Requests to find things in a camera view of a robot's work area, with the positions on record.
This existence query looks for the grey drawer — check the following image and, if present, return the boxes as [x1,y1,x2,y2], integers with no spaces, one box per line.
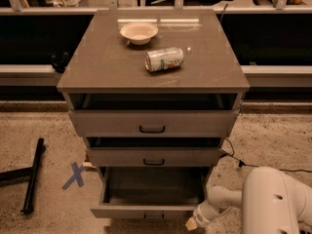
[91,167,211,221]
[86,137,222,167]
[69,94,238,137]

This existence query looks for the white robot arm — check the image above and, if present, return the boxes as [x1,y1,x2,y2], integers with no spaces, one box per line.
[185,167,312,234]

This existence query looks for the grey drawer cabinet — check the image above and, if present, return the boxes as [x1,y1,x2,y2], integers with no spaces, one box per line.
[57,9,251,180]

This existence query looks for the blue tape cross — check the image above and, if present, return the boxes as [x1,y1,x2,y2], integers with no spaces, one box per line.
[61,163,84,190]

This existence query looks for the crushed soda can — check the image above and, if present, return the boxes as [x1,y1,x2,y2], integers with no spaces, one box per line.
[145,47,184,72]

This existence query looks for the black stand leg left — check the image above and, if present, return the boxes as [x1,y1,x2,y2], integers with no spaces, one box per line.
[0,137,46,215]

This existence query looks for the white bowl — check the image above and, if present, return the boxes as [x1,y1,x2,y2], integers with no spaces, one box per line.
[120,21,158,45]

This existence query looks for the black floor cable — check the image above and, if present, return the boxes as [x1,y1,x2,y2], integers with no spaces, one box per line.
[219,137,312,174]

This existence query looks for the black clamp on rail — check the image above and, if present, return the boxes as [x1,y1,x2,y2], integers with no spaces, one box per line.
[51,52,69,73]

